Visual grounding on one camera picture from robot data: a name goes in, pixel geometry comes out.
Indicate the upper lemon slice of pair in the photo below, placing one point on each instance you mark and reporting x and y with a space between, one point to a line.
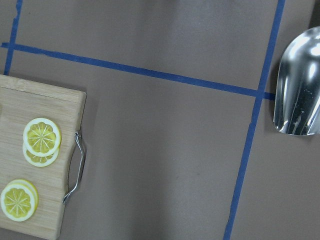
41 137

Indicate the lemon slice of pair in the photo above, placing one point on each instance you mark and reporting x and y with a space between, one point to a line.
41 137
39 161

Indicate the lower lemon slice of pair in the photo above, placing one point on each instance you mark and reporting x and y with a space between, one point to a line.
39 161

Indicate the metal scoop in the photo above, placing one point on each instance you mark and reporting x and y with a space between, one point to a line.
297 97

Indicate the wooden cutting board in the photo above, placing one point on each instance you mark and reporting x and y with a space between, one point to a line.
20 102

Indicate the lemon slice under single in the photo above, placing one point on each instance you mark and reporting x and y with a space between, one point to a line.
31 186

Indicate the single front lemon slice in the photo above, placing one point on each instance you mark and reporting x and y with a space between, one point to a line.
17 202

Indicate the metal cutting board handle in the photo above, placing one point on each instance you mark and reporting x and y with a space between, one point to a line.
79 145

